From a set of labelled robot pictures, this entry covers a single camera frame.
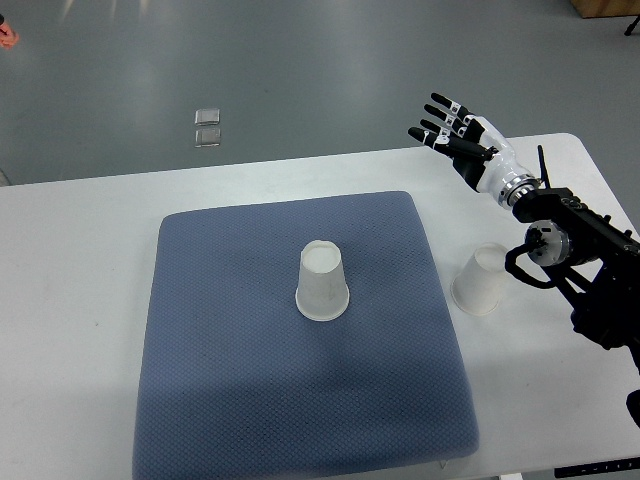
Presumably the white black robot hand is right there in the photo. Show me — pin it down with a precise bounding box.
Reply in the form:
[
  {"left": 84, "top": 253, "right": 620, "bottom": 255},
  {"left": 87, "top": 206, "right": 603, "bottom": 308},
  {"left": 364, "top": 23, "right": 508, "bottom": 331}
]
[{"left": 408, "top": 92, "right": 540, "bottom": 209}]

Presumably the white paper cup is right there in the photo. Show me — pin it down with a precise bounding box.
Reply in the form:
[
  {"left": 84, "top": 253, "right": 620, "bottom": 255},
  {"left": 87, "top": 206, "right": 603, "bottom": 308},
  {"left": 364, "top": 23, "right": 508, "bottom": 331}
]
[
  {"left": 450, "top": 243, "right": 507, "bottom": 316},
  {"left": 295, "top": 240, "right": 350, "bottom": 322}
]

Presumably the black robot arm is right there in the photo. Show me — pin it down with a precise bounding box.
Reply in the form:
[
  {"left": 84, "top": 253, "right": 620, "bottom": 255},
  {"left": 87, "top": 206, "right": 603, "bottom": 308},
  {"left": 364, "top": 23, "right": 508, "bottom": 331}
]
[{"left": 505, "top": 147, "right": 639, "bottom": 364}]

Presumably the wooden box corner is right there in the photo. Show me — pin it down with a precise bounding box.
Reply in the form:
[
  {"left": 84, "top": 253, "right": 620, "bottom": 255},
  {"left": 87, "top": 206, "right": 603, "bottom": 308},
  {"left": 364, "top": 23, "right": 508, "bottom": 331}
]
[{"left": 570, "top": 0, "right": 640, "bottom": 19}]

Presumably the black tripod leg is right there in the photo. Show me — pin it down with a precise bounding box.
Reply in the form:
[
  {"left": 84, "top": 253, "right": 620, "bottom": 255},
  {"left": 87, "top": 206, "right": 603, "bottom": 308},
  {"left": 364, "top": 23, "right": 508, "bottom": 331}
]
[{"left": 624, "top": 16, "right": 640, "bottom": 36}]

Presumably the upper metal floor plate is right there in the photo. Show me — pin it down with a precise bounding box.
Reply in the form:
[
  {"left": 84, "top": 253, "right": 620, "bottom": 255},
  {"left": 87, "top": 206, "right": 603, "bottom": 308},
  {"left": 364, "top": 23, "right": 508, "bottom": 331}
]
[{"left": 194, "top": 107, "right": 220, "bottom": 126}]

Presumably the blue fabric cushion mat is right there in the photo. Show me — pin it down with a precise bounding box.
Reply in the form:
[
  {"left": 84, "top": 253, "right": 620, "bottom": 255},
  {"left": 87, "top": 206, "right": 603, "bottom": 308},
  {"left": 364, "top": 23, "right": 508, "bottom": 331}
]
[{"left": 132, "top": 191, "right": 479, "bottom": 479}]

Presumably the black table control panel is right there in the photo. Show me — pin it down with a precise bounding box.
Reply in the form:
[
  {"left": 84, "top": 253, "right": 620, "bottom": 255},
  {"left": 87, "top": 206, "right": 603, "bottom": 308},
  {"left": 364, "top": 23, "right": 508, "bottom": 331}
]
[{"left": 554, "top": 457, "right": 639, "bottom": 479}]

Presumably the orange object at edge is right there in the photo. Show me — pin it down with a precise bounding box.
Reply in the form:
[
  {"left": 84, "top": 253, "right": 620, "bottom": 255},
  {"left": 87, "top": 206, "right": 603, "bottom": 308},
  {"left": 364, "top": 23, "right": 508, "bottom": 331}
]
[{"left": 0, "top": 15, "right": 20, "bottom": 50}]

